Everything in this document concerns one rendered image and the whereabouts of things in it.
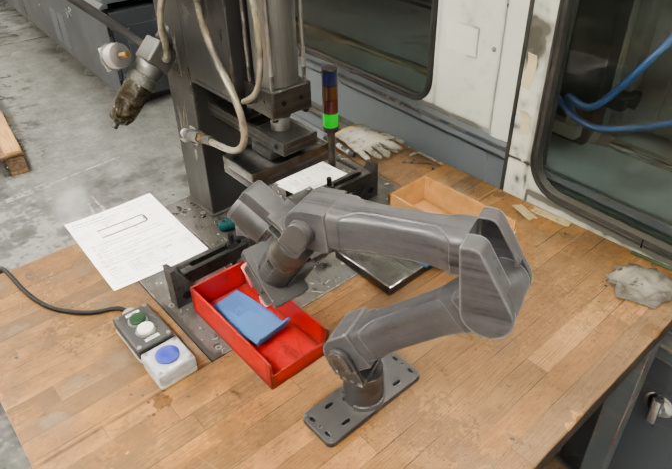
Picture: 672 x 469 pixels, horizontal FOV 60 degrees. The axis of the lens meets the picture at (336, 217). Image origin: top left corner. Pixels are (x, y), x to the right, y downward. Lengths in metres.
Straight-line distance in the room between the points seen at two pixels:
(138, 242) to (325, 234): 0.70
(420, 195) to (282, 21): 0.58
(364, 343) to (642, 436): 1.03
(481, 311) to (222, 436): 0.46
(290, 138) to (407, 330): 0.46
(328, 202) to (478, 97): 0.90
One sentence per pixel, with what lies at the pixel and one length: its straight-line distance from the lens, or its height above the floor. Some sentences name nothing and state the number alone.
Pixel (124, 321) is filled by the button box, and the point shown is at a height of 0.93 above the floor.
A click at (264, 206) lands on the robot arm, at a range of 0.80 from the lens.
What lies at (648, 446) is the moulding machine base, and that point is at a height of 0.37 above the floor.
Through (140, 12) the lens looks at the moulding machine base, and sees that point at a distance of 4.23.
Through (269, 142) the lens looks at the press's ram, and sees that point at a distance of 1.10.
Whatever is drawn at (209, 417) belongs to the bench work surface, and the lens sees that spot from 0.99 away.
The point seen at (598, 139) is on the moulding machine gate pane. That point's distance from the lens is 1.37.
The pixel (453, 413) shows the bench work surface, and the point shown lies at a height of 0.90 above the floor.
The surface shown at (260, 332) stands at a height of 0.91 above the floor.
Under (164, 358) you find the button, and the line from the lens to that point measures 1.03.
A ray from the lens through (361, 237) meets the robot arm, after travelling 0.73.
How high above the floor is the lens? 1.67
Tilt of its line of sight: 35 degrees down
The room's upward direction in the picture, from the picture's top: 1 degrees counter-clockwise
